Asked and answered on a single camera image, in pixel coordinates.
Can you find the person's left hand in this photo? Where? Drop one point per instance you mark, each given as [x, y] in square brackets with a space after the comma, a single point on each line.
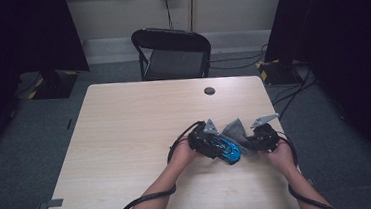
[180, 153]

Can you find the black folding chair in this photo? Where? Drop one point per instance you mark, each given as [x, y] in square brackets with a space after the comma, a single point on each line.
[173, 57]

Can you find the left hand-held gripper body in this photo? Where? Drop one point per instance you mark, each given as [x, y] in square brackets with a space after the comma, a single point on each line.
[201, 143]

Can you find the gray cloth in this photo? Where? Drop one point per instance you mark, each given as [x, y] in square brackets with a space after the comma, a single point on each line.
[237, 132]

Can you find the black stand base yellow tape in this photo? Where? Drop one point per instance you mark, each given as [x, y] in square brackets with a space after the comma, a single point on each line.
[278, 72]
[55, 84]

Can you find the person's right hand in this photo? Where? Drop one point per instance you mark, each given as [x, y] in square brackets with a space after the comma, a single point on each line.
[283, 155]

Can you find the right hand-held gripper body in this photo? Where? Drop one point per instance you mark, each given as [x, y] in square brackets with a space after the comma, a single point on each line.
[264, 138]

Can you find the gray tape piece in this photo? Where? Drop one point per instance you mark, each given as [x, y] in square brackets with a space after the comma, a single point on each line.
[311, 182]
[51, 204]

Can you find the blue toy car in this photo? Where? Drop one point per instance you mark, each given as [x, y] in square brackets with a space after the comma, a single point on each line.
[227, 149]

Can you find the black curtain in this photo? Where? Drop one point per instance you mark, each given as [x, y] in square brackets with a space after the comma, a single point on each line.
[17, 34]
[343, 55]

